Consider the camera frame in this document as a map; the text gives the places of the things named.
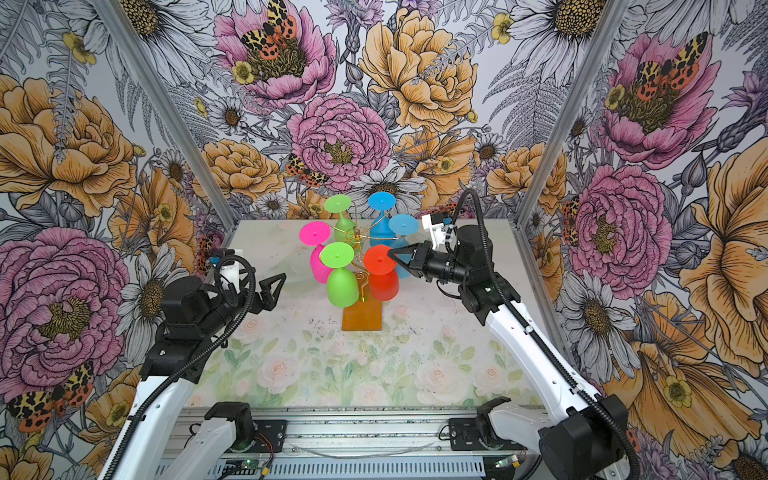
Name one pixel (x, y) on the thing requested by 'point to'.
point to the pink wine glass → (317, 234)
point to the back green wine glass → (339, 203)
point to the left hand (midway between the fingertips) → (270, 282)
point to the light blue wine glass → (403, 225)
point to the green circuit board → (251, 464)
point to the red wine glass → (384, 278)
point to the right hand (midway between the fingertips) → (388, 264)
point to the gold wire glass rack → (357, 237)
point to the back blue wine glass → (380, 233)
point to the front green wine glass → (342, 284)
